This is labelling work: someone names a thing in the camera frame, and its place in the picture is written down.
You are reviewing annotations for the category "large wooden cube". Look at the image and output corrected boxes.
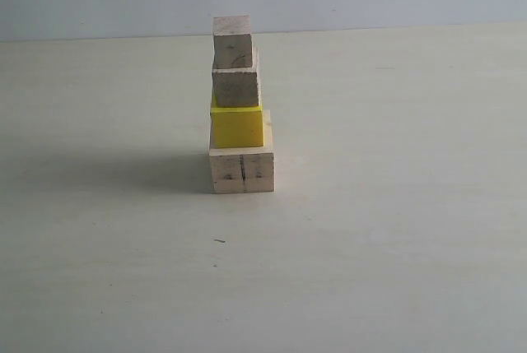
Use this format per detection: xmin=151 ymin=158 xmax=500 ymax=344
xmin=208 ymin=109 xmax=275 ymax=194

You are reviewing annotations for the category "yellow cube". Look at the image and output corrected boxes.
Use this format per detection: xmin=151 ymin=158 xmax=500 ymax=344
xmin=210 ymin=95 xmax=264 ymax=148

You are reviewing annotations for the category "medium wooden cube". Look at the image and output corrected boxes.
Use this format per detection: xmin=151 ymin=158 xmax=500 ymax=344
xmin=212 ymin=47 xmax=261 ymax=108

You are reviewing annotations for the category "small wooden cube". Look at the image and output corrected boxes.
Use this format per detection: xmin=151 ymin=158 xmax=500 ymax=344
xmin=212 ymin=16 xmax=253 ymax=69

